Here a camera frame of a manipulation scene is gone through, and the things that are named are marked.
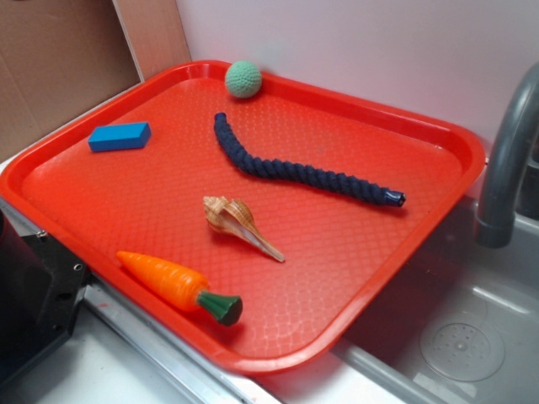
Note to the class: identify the red plastic tray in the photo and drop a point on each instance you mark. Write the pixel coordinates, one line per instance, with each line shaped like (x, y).
(340, 252)

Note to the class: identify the tan spiral seashell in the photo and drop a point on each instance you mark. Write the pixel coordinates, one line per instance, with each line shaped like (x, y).
(234, 218)

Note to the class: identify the orange plastic toy carrot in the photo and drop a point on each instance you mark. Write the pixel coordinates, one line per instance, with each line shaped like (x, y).
(181, 287)

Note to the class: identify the green crocheted ball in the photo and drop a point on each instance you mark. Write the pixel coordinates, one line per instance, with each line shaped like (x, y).
(243, 79)

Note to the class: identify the blue rectangular block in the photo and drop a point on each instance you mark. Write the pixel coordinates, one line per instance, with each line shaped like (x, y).
(120, 137)

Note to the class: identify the grey plastic toy sink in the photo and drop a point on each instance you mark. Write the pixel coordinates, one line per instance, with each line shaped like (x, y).
(457, 324)

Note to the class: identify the grey toy faucet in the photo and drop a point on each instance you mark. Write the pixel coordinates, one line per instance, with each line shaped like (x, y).
(510, 186)

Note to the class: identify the brown cardboard panel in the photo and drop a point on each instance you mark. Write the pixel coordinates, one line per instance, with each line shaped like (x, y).
(59, 59)

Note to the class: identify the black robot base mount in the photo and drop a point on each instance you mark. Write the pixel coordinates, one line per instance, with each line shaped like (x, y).
(42, 285)

